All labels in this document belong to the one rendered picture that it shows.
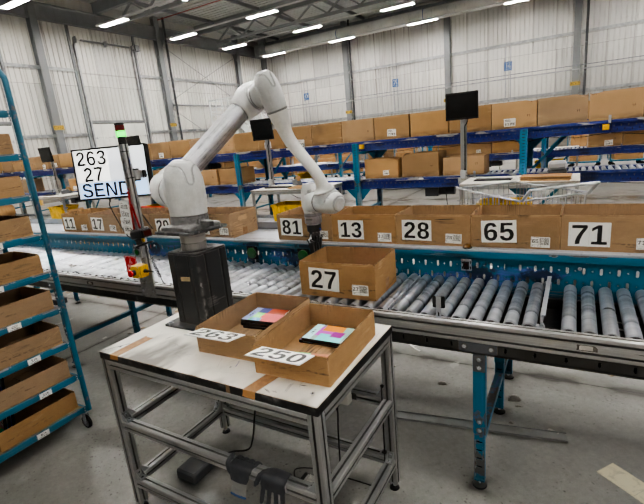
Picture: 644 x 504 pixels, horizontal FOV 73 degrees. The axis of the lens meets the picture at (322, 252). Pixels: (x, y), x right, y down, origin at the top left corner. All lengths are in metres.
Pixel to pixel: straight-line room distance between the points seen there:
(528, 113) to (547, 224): 4.57
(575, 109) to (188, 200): 5.62
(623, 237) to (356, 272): 1.15
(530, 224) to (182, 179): 1.56
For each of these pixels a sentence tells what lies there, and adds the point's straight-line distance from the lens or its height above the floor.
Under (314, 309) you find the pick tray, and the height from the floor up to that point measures 0.83.
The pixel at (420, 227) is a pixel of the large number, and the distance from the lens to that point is 2.35.
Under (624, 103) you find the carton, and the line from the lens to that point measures 6.73.
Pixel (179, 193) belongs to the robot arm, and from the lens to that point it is 1.84.
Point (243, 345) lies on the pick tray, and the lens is 1.58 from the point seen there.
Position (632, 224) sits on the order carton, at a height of 1.01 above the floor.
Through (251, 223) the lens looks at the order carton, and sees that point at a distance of 3.18.
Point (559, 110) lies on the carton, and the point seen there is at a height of 1.55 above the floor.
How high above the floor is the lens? 1.48
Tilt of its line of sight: 14 degrees down
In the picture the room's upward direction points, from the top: 5 degrees counter-clockwise
